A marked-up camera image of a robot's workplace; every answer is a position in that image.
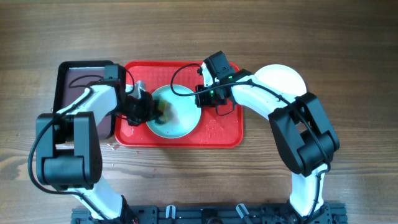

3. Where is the green yellow sponge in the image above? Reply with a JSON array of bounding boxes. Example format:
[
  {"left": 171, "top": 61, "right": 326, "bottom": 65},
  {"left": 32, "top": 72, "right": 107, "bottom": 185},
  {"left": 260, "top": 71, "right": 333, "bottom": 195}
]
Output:
[{"left": 155, "top": 100, "right": 171, "bottom": 125}]

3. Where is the light blue plate top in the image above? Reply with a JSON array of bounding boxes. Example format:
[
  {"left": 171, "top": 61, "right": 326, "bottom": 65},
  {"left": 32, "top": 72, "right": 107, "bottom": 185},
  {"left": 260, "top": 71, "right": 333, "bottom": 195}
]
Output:
[{"left": 147, "top": 85, "right": 201, "bottom": 139}]

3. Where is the white plate with red stains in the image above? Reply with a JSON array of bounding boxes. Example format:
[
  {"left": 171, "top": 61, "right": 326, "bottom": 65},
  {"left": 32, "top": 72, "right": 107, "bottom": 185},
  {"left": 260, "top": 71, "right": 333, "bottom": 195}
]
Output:
[{"left": 254, "top": 64, "right": 307, "bottom": 96}]

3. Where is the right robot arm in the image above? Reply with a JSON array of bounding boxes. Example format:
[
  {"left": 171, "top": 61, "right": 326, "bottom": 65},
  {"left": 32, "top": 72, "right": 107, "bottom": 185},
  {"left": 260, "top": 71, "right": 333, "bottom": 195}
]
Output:
[{"left": 195, "top": 70, "right": 340, "bottom": 223}]

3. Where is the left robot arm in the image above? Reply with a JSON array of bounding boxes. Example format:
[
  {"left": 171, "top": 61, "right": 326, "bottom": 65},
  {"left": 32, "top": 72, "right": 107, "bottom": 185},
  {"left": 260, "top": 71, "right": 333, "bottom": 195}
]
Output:
[{"left": 28, "top": 80, "right": 162, "bottom": 223}]

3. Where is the red plastic tray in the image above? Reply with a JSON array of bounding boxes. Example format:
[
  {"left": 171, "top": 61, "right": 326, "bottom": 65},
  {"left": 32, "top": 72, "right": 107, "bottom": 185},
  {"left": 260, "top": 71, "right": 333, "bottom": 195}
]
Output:
[{"left": 114, "top": 60, "right": 244, "bottom": 149}]

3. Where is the black water tray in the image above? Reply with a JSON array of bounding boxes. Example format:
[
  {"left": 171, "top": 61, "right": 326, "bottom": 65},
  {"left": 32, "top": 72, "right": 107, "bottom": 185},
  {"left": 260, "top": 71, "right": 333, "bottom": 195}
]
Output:
[{"left": 52, "top": 60, "right": 119, "bottom": 140}]

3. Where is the black mounting rail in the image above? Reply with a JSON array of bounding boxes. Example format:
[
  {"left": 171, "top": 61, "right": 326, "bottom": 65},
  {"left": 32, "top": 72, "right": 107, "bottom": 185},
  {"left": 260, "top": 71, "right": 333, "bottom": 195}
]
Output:
[{"left": 70, "top": 202, "right": 348, "bottom": 224}]

